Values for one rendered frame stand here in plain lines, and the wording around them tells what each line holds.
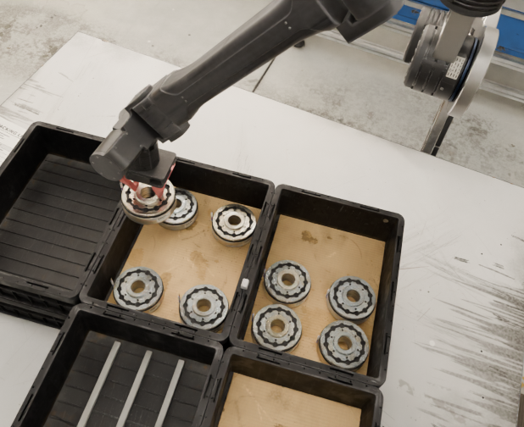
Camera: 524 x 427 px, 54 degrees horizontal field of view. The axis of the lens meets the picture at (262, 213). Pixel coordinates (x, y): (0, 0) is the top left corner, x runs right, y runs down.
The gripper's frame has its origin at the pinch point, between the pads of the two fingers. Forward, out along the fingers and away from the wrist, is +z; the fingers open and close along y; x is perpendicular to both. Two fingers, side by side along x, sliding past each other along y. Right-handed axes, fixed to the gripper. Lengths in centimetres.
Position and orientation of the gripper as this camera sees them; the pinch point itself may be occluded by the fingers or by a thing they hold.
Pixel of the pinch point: (147, 190)
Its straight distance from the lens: 100.5
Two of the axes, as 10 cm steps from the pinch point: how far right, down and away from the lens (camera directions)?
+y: 9.6, 2.7, -0.8
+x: 2.7, -7.8, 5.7
